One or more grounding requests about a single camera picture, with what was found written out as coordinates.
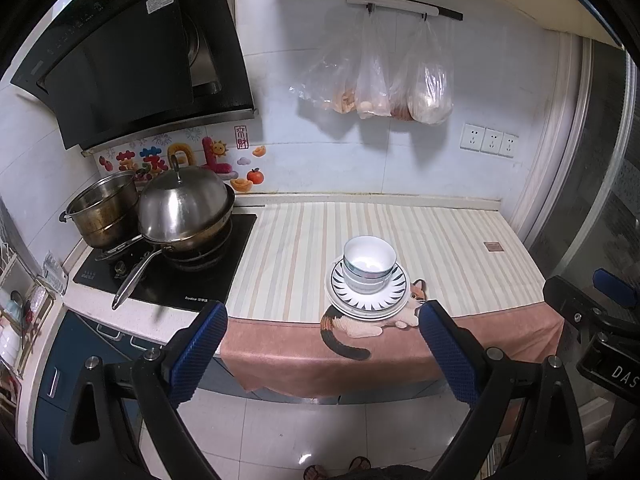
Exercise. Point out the steel stock pot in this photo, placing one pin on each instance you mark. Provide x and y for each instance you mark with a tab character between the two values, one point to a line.
100	210

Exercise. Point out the clear plastic bag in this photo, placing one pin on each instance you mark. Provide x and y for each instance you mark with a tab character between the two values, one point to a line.
430	95
330	80
374	85

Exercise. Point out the clear plastic holder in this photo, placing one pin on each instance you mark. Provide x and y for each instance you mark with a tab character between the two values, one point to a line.
56	272

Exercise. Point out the striped counter mat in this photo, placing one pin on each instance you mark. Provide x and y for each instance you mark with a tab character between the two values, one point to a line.
300	240

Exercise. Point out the person's sandaled foot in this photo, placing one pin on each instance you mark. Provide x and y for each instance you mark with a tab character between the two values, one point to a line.
314	472
360	463

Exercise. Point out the dotted white bowl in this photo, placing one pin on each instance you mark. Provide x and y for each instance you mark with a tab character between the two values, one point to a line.
370	287

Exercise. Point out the black range hood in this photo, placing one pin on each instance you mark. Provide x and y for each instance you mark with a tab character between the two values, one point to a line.
125	60

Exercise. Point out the pink cat print towel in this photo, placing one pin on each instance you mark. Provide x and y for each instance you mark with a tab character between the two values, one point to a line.
280	355

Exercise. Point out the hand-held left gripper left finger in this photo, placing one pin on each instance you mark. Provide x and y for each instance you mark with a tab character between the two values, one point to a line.
200	350

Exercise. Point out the blue kitchen cabinet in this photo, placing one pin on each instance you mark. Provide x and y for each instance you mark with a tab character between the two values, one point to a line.
65	360

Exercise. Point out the plain white bowl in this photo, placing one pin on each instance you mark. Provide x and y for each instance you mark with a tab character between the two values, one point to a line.
370	252

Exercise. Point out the white wall hook rail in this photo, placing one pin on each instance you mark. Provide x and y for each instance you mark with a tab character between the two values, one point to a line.
400	4

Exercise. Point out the blue leaf pattern plate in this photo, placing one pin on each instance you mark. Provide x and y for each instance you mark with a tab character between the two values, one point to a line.
397	285

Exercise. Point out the domed steel wok lid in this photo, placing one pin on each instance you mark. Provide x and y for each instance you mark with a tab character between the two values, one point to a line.
180	205

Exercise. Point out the glass sliding door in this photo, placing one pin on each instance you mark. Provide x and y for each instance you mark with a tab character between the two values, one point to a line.
600	185

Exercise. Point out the white door frame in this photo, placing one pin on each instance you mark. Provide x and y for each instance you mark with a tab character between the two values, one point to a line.
555	150

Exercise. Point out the colourful festive wall stickers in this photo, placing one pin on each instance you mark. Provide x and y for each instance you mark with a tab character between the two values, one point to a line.
210	157

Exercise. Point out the black gas cooktop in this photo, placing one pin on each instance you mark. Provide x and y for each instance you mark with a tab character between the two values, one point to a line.
210	285

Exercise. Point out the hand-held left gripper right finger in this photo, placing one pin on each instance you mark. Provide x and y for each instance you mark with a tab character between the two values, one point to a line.
450	355

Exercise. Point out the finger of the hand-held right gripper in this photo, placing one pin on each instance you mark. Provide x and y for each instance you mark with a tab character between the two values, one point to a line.
565	305
617	287

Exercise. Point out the white wall outlet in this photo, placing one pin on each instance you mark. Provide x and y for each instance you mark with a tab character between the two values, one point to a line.
493	142
509	145
472	137

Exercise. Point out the small brown square tile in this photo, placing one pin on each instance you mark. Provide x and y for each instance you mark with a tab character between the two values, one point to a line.
492	246

